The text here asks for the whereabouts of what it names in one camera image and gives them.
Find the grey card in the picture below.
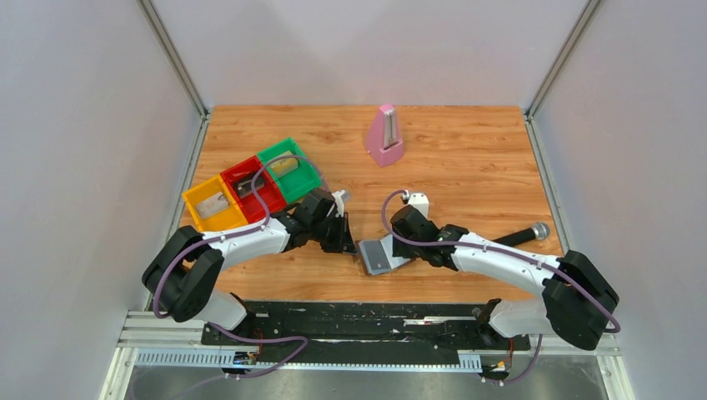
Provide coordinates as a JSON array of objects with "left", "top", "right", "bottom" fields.
[{"left": 359, "top": 240, "right": 391, "bottom": 276}]

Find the brown leather card holder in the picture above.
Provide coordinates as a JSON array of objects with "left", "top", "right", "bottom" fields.
[{"left": 357, "top": 234, "right": 413, "bottom": 276}]

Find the black card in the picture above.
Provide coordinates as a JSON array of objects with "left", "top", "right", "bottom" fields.
[{"left": 233, "top": 174, "right": 266, "bottom": 198}]

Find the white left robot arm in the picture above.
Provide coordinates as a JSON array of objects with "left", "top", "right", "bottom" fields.
[{"left": 142, "top": 187, "right": 357, "bottom": 331}]

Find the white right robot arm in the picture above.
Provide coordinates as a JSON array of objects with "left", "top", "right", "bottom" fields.
[{"left": 389, "top": 205, "right": 620, "bottom": 351}]

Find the gold card in green bin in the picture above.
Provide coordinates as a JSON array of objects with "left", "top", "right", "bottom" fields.
[{"left": 268, "top": 151, "right": 299, "bottom": 178}]

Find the silver card in yellow bin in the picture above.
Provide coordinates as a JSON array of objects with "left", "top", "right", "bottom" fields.
[{"left": 196, "top": 192, "right": 229, "bottom": 219}]

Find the green plastic bin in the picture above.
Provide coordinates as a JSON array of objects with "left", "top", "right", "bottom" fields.
[{"left": 257, "top": 137, "right": 321, "bottom": 203}]

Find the red plastic bin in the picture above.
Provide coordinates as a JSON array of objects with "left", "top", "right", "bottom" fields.
[{"left": 220, "top": 156, "right": 287, "bottom": 223}]

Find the pink metronome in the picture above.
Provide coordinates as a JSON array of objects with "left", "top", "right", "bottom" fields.
[{"left": 364, "top": 104, "right": 404, "bottom": 168}]

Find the yellow plastic bin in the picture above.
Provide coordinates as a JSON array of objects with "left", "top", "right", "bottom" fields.
[{"left": 182, "top": 175, "right": 248, "bottom": 232}]

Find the black microphone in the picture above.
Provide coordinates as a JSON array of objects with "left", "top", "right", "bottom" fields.
[{"left": 494, "top": 222, "right": 551, "bottom": 248}]

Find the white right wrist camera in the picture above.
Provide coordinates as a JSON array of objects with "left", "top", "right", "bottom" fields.
[{"left": 401, "top": 190, "right": 430, "bottom": 218}]

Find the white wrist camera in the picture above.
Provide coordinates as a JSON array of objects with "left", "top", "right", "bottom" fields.
[
  {"left": 401, "top": 190, "right": 430, "bottom": 218},
  {"left": 329, "top": 189, "right": 351, "bottom": 217}
]

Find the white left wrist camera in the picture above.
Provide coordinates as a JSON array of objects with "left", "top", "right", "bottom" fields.
[{"left": 329, "top": 189, "right": 351, "bottom": 217}]

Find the black mounting rail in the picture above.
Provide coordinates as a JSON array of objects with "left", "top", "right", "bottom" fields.
[{"left": 118, "top": 300, "right": 531, "bottom": 373}]

